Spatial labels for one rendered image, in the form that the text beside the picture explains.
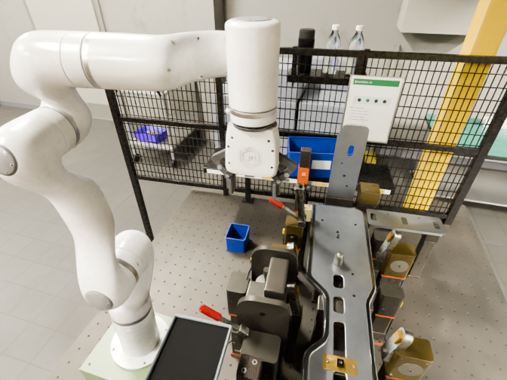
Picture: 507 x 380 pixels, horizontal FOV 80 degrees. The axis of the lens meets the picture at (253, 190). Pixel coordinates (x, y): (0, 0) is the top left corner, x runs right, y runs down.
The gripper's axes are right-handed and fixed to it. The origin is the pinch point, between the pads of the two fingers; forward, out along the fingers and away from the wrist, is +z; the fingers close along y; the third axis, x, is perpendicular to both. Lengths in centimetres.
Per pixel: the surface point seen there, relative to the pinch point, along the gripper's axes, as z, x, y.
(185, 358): 28.3, -23.5, -9.4
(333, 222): 44, 45, 23
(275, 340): 36.4, -11.5, 7.8
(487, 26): -20, 95, 70
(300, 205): 29.9, 34.7, 9.4
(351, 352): 44, -6, 28
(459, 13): -9, 261, 113
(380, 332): 67, 15, 43
